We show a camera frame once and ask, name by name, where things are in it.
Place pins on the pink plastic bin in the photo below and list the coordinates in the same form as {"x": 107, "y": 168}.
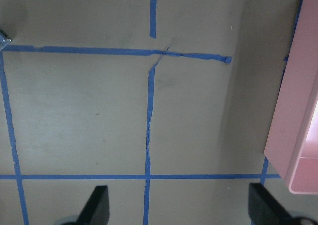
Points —
{"x": 292, "y": 143}

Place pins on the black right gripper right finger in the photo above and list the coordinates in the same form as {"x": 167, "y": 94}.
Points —
{"x": 264, "y": 209}

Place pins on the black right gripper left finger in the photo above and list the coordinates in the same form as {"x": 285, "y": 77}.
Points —
{"x": 97, "y": 209}

